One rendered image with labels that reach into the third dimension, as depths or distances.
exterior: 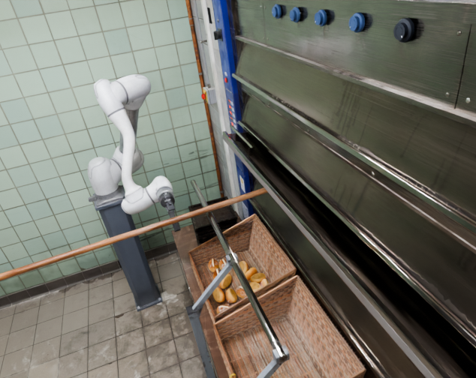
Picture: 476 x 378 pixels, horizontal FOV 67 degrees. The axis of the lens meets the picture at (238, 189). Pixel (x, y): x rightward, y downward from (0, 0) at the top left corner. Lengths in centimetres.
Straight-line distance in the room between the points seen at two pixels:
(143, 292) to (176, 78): 164
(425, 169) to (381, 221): 27
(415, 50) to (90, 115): 233
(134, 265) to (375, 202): 202
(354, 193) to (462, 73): 52
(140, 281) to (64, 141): 118
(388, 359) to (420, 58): 99
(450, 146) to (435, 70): 16
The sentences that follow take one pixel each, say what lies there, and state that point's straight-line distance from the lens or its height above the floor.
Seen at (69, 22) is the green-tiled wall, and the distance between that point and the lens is 273.
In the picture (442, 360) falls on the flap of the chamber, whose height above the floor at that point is 141.
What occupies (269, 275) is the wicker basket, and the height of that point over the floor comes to 62.
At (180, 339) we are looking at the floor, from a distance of 281.
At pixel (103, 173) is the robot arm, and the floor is 120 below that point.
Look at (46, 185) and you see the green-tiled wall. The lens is 308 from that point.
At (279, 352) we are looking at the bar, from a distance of 123.
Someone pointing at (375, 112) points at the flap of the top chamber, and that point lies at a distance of 104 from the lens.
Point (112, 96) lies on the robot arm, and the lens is 203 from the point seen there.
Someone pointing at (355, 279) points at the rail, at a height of 143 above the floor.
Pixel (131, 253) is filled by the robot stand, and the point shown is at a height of 55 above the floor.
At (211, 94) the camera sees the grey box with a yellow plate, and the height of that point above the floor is 147.
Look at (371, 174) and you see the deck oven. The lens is 109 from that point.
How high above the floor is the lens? 220
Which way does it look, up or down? 32 degrees down
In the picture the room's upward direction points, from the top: 8 degrees counter-clockwise
